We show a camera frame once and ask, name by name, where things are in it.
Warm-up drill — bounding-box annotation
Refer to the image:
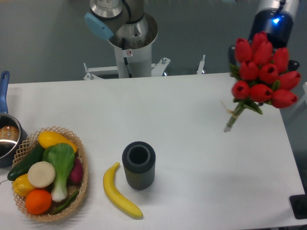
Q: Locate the yellow squash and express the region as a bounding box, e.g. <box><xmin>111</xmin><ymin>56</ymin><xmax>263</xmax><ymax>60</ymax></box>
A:
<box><xmin>38</xmin><ymin>131</ymin><xmax>78</xmax><ymax>153</ymax></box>

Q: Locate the blue handled saucepan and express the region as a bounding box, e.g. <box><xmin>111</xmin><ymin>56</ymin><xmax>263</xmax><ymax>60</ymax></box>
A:
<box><xmin>0</xmin><ymin>70</ymin><xmax>27</xmax><ymax>168</ymax></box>

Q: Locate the dark grey ribbed vase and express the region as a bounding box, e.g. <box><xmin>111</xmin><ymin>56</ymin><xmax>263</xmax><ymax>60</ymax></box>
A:
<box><xmin>122</xmin><ymin>141</ymin><xmax>156</xmax><ymax>190</ymax></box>

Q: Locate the green bean pod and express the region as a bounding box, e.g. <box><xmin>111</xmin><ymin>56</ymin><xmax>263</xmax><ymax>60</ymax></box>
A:
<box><xmin>50</xmin><ymin>190</ymin><xmax>79</xmax><ymax>215</ymax></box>

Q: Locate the dark green cucumber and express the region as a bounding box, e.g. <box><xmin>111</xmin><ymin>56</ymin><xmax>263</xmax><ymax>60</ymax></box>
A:
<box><xmin>7</xmin><ymin>143</ymin><xmax>45</xmax><ymax>181</ymax></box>

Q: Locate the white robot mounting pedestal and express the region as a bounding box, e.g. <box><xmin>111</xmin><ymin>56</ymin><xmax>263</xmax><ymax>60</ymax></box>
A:
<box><xmin>83</xmin><ymin>44</ymin><xmax>206</xmax><ymax>81</ymax></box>

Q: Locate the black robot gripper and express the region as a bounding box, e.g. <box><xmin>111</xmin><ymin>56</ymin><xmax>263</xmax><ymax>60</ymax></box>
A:
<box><xmin>228</xmin><ymin>8</ymin><xmax>300</xmax><ymax>72</ymax></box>

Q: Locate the orange fruit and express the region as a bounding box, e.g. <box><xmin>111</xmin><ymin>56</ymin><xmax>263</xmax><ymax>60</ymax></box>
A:
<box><xmin>25</xmin><ymin>189</ymin><xmax>52</xmax><ymax>215</ymax></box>

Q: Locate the red tulip bouquet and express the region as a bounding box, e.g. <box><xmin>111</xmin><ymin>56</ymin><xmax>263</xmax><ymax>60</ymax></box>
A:
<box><xmin>224</xmin><ymin>31</ymin><xmax>301</xmax><ymax>132</ymax></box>

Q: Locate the purple sweet potato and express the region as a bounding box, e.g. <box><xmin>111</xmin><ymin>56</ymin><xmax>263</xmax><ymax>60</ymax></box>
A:
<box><xmin>69</xmin><ymin>158</ymin><xmax>83</xmax><ymax>184</ymax></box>

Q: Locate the yellow bell pepper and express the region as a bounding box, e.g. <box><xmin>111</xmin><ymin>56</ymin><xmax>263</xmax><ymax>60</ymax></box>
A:
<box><xmin>12</xmin><ymin>173</ymin><xmax>36</xmax><ymax>197</ymax></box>

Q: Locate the black device at table edge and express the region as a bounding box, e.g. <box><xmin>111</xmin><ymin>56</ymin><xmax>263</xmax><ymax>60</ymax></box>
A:
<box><xmin>289</xmin><ymin>194</ymin><xmax>307</xmax><ymax>219</ymax></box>

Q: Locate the yellow plastic banana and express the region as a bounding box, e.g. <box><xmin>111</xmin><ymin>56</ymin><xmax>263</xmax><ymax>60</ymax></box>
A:
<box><xmin>103</xmin><ymin>162</ymin><xmax>143</xmax><ymax>219</ymax></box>

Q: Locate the green bok choy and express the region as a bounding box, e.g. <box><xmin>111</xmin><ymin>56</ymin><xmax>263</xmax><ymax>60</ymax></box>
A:
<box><xmin>43</xmin><ymin>143</ymin><xmax>75</xmax><ymax>202</ymax></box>

